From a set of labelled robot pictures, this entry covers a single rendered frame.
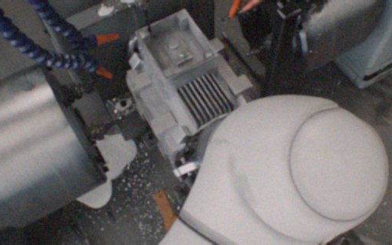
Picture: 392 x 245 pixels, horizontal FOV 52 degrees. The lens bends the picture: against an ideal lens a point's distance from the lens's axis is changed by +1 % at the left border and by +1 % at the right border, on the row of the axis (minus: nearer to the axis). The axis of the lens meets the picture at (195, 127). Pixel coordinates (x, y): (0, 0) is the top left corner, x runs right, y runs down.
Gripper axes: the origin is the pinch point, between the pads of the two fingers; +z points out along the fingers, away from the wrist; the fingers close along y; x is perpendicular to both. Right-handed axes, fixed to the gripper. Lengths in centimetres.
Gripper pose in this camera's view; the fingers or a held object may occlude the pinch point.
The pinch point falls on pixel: (195, 146)
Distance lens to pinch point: 64.8
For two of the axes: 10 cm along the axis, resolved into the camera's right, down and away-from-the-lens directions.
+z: -2.1, 0.1, 9.8
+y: -8.6, 4.7, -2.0
